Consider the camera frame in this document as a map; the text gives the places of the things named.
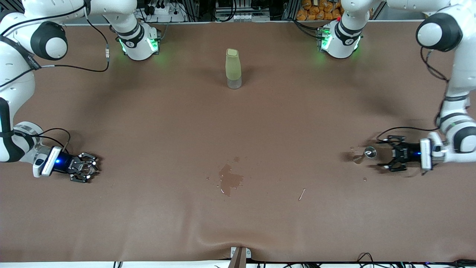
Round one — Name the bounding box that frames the brown liquid puddle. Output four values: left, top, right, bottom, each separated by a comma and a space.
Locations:
219, 156, 245, 197

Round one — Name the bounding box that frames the steel double jigger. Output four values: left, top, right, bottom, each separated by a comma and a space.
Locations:
351, 146, 377, 165

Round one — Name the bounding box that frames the green bottle with clear base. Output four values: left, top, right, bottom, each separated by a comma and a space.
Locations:
225, 48, 242, 90

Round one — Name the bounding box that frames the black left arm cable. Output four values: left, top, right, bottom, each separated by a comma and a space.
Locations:
376, 45, 451, 143

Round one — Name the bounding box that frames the brown table cover mat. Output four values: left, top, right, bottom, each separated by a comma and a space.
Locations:
0, 20, 476, 263

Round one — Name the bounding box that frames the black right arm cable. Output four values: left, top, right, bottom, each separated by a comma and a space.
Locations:
0, 4, 111, 154

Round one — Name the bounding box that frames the orange packets pile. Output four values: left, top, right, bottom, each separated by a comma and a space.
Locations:
296, 0, 344, 21

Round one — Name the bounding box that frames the grey metal bracket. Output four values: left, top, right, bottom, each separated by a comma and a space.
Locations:
230, 246, 252, 268

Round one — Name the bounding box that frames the white power strip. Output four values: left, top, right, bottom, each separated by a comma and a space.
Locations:
146, 3, 186, 23

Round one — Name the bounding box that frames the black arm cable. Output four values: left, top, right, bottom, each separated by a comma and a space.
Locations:
0, 4, 111, 154
376, 45, 451, 143

